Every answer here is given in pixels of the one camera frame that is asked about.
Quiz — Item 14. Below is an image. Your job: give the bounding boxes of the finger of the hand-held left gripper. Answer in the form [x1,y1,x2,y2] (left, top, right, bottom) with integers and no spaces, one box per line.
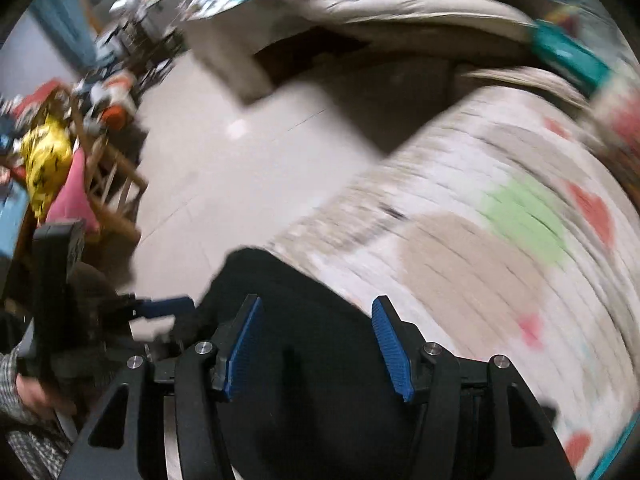
[117,295,197,322]
[144,330,187,368]

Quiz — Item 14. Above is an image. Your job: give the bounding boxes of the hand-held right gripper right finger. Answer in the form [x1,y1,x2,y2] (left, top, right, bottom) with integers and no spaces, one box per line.
[371,295,578,480]

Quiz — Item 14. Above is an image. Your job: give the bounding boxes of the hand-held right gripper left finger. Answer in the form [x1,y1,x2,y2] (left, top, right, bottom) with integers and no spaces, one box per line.
[57,295,265,480]

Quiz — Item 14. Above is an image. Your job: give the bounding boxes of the black pants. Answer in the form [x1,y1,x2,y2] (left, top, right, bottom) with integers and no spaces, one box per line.
[172,247,468,480]

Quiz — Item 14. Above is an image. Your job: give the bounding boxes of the person's left forearm checked sleeve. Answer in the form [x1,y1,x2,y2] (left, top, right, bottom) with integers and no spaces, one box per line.
[0,347,76,476]

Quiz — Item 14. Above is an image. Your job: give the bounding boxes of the person's left hand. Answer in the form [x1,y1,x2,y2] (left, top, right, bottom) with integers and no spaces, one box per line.
[15,374,78,418]

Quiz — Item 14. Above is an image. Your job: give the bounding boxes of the blue box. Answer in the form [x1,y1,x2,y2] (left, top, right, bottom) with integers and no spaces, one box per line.
[0,180,32,263]

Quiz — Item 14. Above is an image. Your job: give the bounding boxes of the pink cloth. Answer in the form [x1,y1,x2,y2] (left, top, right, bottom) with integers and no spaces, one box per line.
[44,147,102,233]

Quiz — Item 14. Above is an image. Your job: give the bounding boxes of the wooden chair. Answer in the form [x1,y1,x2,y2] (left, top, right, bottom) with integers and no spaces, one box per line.
[67,92,150,248]

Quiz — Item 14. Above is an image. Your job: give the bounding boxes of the printed blanket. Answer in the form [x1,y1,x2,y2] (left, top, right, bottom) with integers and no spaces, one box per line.
[267,67,640,480]

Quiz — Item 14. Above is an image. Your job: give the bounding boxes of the yellow patterned cloth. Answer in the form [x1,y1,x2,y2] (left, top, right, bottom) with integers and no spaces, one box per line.
[21,114,75,222]

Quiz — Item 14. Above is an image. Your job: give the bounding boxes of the orange and white cloth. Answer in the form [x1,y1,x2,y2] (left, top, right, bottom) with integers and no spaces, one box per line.
[92,72,140,133]

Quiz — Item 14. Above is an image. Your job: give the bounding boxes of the white table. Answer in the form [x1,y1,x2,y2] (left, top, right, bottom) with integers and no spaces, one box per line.
[180,0,301,106]

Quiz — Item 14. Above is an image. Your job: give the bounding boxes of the teal cloth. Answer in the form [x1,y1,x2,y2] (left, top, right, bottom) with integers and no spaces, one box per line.
[530,20,613,98]

